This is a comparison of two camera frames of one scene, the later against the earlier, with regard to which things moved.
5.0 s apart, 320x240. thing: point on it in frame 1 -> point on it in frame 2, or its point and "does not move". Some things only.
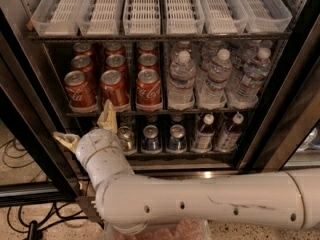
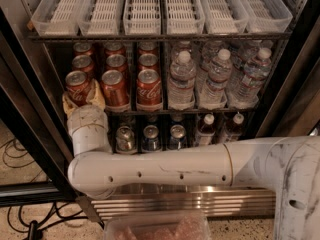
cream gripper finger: (108, 119) -> (95, 96)
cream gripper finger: (70, 140) -> (68, 103)
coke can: (147, 47) does not move
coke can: (113, 86) does not move
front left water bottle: (182, 82) does not move
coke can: (78, 92) does not move
